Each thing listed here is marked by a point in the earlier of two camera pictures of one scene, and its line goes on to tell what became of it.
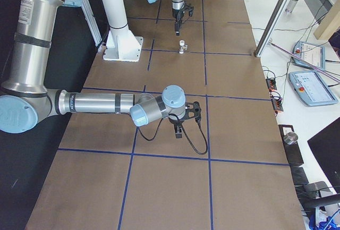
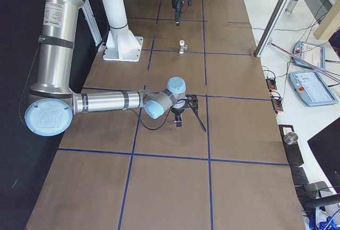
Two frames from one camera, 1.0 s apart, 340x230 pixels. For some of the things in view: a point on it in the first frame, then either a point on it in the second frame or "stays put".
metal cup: x=291 y=138 stays put
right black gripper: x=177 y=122 -> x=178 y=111
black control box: x=291 y=151 stays put
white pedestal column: x=121 y=45 stays put
